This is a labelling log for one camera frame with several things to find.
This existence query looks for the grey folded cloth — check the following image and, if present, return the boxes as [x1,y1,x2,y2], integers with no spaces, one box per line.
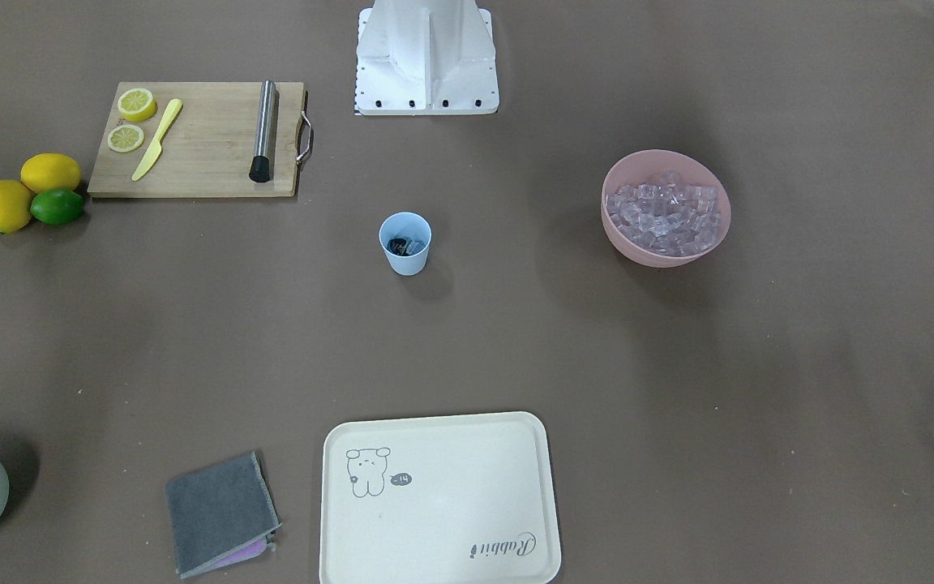
[165,451,281,580]

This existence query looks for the green lime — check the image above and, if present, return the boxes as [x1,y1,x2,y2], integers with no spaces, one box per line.
[29,188,85,225]

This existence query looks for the yellow lemon near lime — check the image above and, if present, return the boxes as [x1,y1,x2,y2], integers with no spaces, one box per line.
[21,152,82,195]

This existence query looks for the yellow plastic knife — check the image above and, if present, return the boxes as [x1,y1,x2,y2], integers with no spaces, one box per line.
[131,97,184,182]

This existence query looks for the beige plastic tray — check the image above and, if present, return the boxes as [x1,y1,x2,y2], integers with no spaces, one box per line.
[319,411,562,583]

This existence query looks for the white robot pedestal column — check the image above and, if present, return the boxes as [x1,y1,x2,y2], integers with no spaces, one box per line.
[353,1,500,116]

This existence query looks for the light blue plastic cup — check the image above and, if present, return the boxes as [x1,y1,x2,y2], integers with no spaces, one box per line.
[379,212,431,277]

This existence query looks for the pink bowl with ice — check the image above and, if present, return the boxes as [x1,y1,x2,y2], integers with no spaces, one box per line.
[600,149,731,268]

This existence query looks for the dark red cherries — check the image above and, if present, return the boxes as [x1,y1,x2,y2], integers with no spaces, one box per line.
[387,237,423,256]

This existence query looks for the yellow lemon front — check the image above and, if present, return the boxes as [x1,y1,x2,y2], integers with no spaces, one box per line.
[0,180,34,235]

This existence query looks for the black handled metal knife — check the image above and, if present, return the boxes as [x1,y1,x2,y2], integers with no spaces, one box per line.
[248,80,279,183]

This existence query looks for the wooden cutting board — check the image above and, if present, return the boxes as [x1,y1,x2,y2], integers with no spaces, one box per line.
[88,81,311,199]

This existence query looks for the lemon half slice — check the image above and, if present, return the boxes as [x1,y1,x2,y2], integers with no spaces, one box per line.
[116,88,158,123]
[106,123,145,154]

